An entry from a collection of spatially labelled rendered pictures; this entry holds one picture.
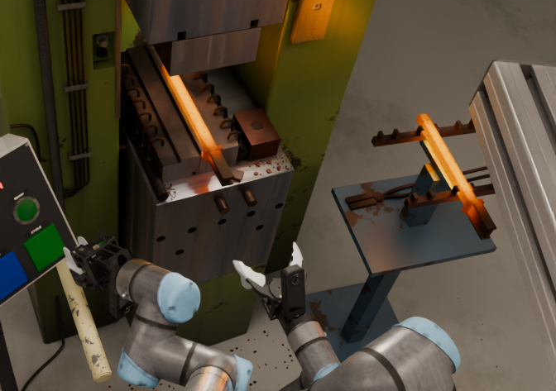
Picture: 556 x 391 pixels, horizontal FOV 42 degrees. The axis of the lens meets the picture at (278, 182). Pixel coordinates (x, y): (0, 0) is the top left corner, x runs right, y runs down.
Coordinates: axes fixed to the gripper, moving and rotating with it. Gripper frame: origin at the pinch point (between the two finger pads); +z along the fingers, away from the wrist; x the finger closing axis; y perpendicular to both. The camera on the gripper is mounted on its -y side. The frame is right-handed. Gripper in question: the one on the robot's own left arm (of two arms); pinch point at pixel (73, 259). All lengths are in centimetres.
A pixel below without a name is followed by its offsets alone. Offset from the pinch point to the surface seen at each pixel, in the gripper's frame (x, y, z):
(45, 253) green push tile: 1.0, -0.8, 9.6
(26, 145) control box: -5.8, 21.5, 10.2
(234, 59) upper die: -49, 22, -8
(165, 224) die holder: -31.9, -17.9, 15.8
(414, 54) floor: -249, -76, 82
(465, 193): -82, -28, -40
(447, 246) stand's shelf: -88, -53, -28
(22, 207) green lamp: 0.7, 10.6, 10.0
